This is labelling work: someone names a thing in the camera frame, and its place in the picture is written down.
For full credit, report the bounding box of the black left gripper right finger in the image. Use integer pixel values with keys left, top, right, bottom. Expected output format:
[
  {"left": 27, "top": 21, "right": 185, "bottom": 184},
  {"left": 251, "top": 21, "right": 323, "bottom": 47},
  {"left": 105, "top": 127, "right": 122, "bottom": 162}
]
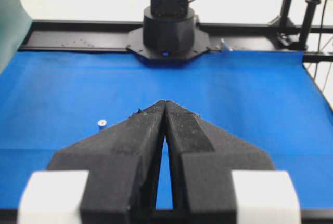
[{"left": 165, "top": 101, "right": 275, "bottom": 213}]

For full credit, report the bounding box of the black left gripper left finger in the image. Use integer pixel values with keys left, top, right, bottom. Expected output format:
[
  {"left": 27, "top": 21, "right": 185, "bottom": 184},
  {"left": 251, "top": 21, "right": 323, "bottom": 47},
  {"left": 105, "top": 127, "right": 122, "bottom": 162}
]
[{"left": 47, "top": 100, "right": 166, "bottom": 223}]

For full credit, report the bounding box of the blue cylindrical shaft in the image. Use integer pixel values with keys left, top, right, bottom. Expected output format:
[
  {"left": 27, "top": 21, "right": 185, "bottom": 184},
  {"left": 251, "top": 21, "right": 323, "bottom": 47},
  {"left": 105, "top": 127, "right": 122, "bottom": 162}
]
[{"left": 97, "top": 120, "right": 108, "bottom": 131}]

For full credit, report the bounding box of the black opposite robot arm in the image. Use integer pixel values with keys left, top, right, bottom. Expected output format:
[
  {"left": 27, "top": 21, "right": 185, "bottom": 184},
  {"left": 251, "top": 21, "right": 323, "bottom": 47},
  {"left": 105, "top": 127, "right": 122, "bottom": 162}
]
[{"left": 47, "top": 0, "right": 275, "bottom": 223}]

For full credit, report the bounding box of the blue table mat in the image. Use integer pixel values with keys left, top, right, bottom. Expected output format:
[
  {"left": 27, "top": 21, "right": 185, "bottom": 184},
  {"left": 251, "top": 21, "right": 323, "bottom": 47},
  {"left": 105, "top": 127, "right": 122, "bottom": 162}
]
[{"left": 1, "top": 51, "right": 332, "bottom": 209}]

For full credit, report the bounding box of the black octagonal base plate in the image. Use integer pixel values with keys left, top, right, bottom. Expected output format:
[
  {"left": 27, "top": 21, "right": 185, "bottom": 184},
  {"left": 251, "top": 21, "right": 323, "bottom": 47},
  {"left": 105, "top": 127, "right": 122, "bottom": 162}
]
[{"left": 126, "top": 25, "right": 211, "bottom": 63}]

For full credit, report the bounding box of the black aluminium frame rail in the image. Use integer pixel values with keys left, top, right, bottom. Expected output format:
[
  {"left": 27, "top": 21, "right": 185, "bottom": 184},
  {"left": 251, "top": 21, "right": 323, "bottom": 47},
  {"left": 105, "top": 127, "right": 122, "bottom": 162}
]
[{"left": 19, "top": 20, "right": 332, "bottom": 63}]

